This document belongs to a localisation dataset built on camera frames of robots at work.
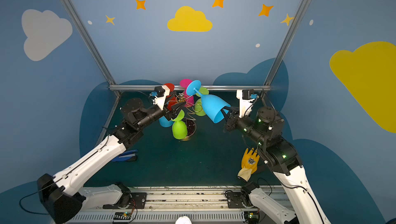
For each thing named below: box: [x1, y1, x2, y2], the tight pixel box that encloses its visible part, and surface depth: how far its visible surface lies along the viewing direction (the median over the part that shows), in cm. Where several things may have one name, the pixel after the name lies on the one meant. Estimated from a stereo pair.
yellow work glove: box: [237, 147, 261, 182], surface depth 86 cm
